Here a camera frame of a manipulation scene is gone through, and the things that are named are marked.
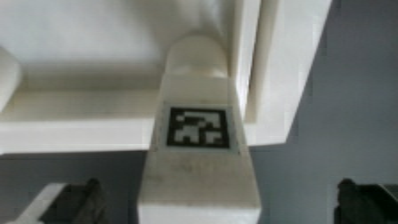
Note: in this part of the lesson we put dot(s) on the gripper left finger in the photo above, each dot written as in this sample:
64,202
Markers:
67,204

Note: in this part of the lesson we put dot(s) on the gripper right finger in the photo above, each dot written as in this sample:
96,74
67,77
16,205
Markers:
366,203

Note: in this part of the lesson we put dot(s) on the white square tabletop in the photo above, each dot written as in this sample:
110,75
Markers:
82,63

